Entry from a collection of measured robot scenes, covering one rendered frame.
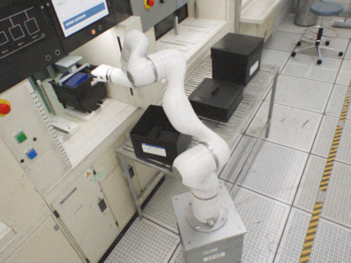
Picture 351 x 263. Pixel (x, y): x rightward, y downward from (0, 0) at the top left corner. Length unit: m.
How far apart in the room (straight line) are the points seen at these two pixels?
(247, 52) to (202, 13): 1.11
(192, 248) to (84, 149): 0.79
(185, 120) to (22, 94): 0.66
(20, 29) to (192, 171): 0.81
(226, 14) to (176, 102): 1.98
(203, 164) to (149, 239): 1.28
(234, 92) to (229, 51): 0.31
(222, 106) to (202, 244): 0.85
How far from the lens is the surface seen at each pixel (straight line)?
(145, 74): 1.02
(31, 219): 1.55
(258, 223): 2.26
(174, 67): 1.06
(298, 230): 2.29
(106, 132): 1.71
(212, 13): 2.98
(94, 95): 1.81
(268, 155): 2.69
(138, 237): 2.25
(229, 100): 1.82
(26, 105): 1.31
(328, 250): 2.27
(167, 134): 1.74
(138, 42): 1.11
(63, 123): 1.84
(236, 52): 2.03
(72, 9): 1.38
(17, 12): 1.24
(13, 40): 1.24
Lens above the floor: 1.93
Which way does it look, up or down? 41 degrees down
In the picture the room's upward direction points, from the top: 8 degrees counter-clockwise
